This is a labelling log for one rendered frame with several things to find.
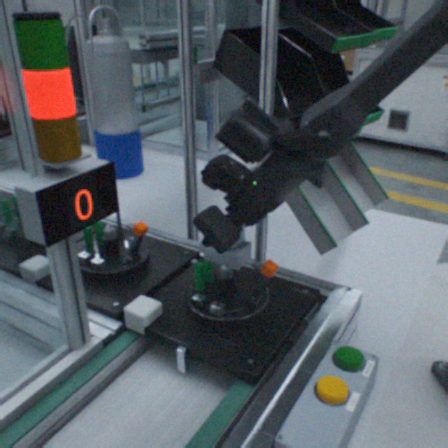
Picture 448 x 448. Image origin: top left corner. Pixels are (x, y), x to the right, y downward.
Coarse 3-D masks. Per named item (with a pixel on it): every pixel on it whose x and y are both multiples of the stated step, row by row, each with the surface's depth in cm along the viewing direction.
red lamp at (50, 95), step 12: (24, 72) 51; (36, 72) 50; (48, 72) 50; (60, 72) 51; (36, 84) 50; (48, 84) 51; (60, 84) 51; (36, 96) 51; (48, 96) 51; (60, 96) 52; (72, 96) 53; (36, 108) 52; (48, 108) 52; (60, 108) 52; (72, 108) 53
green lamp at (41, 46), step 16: (16, 32) 49; (32, 32) 48; (48, 32) 49; (64, 32) 51; (32, 48) 49; (48, 48) 49; (64, 48) 51; (32, 64) 49; (48, 64) 50; (64, 64) 51
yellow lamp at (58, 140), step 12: (36, 120) 53; (48, 120) 52; (60, 120) 53; (72, 120) 54; (36, 132) 53; (48, 132) 53; (60, 132) 53; (72, 132) 54; (36, 144) 55; (48, 144) 53; (60, 144) 54; (72, 144) 54; (48, 156) 54; (60, 156) 54; (72, 156) 55
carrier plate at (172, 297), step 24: (216, 264) 90; (168, 288) 83; (288, 288) 83; (312, 288) 83; (168, 312) 76; (288, 312) 76; (168, 336) 71; (192, 336) 71; (216, 336) 71; (240, 336) 71; (264, 336) 71; (288, 336) 72; (216, 360) 67; (240, 360) 67; (264, 360) 67
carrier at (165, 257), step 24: (120, 216) 93; (96, 240) 92; (120, 240) 94; (144, 240) 98; (96, 264) 84; (120, 264) 86; (144, 264) 88; (168, 264) 90; (96, 288) 83; (120, 288) 83; (144, 288) 83; (120, 312) 77
